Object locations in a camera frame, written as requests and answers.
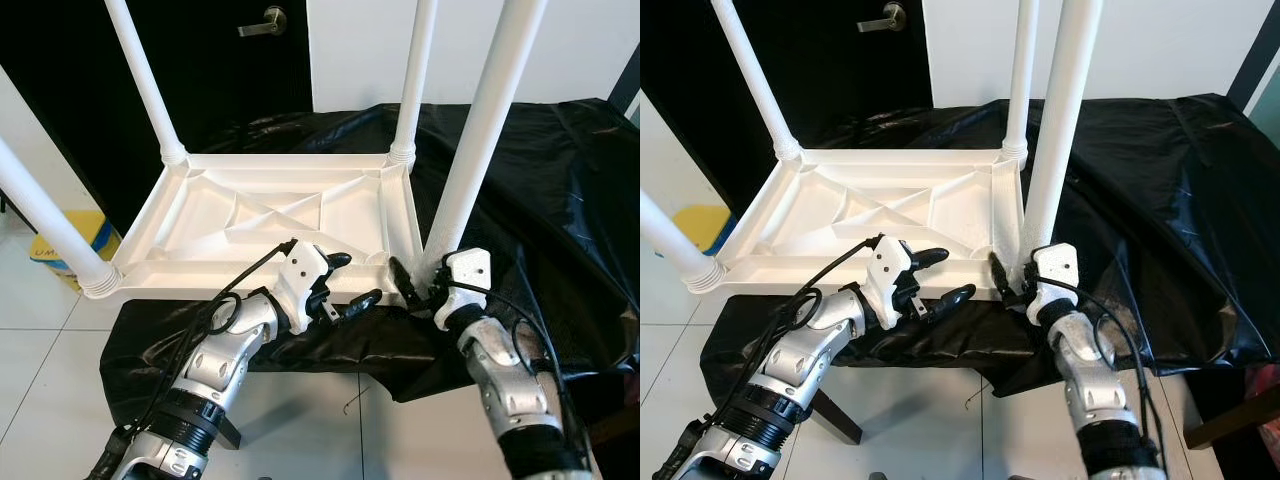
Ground brass door handle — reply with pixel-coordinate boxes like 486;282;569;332
238;7;290;39
858;2;910;33

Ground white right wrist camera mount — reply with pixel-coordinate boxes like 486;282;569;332
1024;243;1082;327
431;249;494;332

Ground black door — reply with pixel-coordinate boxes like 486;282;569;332
0;0;317;236
640;0;937;216

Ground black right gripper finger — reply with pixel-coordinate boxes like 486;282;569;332
987;251;1017;304
387;257;422;314

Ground black plastic sheet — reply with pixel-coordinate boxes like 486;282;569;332
100;98;641;403
700;92;1280;403

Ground pink paper bag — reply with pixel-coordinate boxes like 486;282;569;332
1258;365;1280;453

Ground yellow box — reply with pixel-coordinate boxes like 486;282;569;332
28;209;122;292
675;204;737;257

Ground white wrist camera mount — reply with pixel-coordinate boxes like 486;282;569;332
269;243;332;337
864;238;917;332
1024;243;1082;327
431;249;494;332

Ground white plastic children table top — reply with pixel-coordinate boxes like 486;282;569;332
715;148;1032;300
100;150;427;307

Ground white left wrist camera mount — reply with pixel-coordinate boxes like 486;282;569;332
864;238;917;332
269;243;332;337

